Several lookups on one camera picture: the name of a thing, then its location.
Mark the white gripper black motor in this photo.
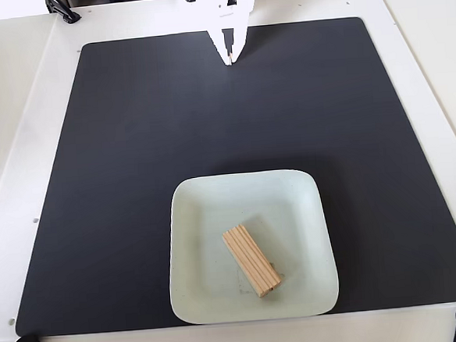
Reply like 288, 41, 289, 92
195, 0, 264, 69

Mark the grooved wooden block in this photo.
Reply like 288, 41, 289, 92
221, 221, 283, 301

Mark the pale green square plate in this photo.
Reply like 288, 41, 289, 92
160, 166, 344, 328

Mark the black rubber work mat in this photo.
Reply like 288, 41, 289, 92
0, 9, 456, 339

